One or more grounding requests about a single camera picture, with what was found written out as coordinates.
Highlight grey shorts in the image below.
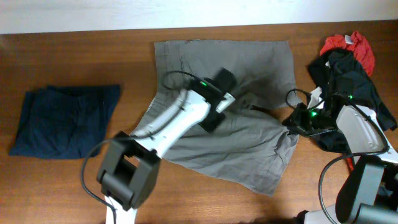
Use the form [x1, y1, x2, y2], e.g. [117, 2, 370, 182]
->
[138, 40, 300, 196]

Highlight navy blue garment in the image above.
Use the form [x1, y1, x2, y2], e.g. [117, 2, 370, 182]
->
[9, 85, 121, 159]

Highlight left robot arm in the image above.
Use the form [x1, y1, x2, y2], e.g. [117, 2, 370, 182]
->
[96, 68, 237, 223]

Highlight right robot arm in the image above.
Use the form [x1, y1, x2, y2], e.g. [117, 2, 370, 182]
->
[283, 93, 397, 223]

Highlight black garment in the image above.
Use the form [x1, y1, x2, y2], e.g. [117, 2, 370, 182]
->
[307, 48, 398, 155]

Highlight red garment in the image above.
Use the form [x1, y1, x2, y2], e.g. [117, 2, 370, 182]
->
[320, 31, 376, 77]

